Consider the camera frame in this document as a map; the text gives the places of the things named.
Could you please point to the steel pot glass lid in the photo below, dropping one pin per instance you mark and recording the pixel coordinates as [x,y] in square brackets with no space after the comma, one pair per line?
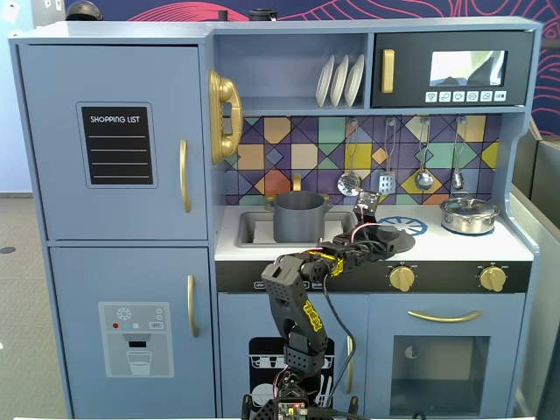
[464,205]

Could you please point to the black shopping list chalkboard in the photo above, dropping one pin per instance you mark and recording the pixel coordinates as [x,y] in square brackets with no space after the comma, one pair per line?
[118,149]

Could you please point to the metal slotted spatula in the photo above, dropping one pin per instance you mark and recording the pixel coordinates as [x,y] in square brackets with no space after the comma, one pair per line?
[387,184]

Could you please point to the gold stove knob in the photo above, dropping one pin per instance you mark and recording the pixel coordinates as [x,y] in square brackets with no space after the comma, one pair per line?
[401,278]
[493,278]

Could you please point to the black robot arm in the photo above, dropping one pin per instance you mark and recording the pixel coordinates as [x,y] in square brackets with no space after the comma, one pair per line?
[289,306]

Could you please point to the stainless steel pot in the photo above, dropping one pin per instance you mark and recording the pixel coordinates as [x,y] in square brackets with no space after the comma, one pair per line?
[468,223]

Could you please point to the gold faucet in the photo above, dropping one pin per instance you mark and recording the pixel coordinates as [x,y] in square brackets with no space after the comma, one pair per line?
[297,181]

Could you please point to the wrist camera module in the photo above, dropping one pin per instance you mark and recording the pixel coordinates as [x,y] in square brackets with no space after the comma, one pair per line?
[366,202]

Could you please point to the dark round floor disc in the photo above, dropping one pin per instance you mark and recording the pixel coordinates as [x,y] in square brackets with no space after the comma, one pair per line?
[6,249]

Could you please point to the metal skimmer spoon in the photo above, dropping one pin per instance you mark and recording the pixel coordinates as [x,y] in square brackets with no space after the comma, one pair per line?
[349,181]

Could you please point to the gray round lid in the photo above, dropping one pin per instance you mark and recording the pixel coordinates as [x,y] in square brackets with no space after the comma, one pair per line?
[407,244]

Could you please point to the small black cylinder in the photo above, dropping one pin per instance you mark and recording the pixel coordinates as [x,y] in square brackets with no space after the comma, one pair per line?
[222,15]

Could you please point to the white paper sheet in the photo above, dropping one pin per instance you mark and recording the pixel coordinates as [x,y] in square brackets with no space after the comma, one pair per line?
[9,11]

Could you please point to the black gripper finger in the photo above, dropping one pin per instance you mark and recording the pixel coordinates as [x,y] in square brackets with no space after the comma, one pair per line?
[381,251]
[388,236]

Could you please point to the black microwave door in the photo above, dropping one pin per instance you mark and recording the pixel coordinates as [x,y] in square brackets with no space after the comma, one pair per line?
[411,52]

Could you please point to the black helmet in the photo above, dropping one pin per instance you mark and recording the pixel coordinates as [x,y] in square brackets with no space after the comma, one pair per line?
[83,9]

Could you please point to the wide black cylinder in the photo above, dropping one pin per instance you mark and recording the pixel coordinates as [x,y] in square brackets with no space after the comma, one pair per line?
[261,15]

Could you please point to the gray sink basin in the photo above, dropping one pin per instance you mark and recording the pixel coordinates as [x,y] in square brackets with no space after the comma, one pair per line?
[245,227]

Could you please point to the gold toy telephone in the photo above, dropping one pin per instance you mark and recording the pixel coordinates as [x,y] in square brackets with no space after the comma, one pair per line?
[236,109]

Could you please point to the large blue fridge door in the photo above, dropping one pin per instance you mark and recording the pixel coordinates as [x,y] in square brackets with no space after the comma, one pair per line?
[52,131]

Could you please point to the blue toy kitchen cabinet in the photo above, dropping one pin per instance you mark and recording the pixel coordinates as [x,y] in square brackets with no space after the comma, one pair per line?
[284,74]

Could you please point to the black control panel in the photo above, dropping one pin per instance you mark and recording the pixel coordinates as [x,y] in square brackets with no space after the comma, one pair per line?
[446,277]

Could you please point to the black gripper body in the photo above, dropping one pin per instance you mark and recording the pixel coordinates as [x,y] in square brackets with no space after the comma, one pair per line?
[388,238]

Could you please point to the small metal spoon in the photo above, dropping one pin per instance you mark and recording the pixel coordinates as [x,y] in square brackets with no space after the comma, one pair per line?
[457,179]

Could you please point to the blue door with dispenser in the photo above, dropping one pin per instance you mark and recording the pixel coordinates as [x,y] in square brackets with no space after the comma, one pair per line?
[79,284]

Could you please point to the blue oven door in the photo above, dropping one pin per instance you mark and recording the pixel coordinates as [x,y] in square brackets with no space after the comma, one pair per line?
[503,315]

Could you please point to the gray cooking pot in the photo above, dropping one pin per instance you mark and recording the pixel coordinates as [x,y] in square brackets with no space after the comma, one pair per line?
[299,223]

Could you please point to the white plate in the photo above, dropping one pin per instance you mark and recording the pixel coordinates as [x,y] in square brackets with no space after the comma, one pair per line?
[354,81]
[338,83]
[324,83]

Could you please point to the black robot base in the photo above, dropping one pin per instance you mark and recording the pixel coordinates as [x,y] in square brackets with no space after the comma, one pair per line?
[262,411]

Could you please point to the metal ladle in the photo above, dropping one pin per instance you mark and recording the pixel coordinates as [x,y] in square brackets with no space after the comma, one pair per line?
[423,180]

